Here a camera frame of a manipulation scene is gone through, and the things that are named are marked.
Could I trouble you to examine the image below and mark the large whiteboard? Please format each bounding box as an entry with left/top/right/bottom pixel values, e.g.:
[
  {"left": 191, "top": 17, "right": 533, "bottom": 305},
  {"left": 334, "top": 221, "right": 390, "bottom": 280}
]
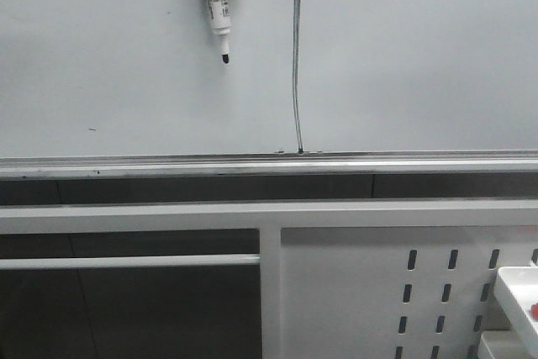
[{"left": 1, "top": 0, "right": 537, "bottom": 179}]

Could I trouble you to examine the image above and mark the small red object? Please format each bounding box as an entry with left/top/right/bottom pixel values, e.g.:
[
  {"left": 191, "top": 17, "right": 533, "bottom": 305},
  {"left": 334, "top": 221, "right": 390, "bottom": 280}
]
[{"left": 530, "top": 304, "right": 538, "bottom": 320}]

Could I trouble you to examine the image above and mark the white lower bin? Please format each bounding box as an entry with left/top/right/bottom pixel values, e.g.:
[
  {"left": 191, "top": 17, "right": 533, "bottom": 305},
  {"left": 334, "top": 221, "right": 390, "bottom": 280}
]
[{"left": 477, "top": 330, "right": 513, "bottom": 359}]

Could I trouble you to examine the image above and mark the white metal pegboard rack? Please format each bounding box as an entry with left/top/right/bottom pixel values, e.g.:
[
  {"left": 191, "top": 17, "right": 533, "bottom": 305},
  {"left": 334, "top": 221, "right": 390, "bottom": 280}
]
[{"left": 1, "top": 200, "right": 537, "bottom": 358}]

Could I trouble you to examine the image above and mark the white plastic tray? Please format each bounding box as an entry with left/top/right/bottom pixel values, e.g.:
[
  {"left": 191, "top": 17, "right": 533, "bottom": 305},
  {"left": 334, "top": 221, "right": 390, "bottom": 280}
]
[{"left": 493, "top": 266, "right": 537, "bottom": 358}]

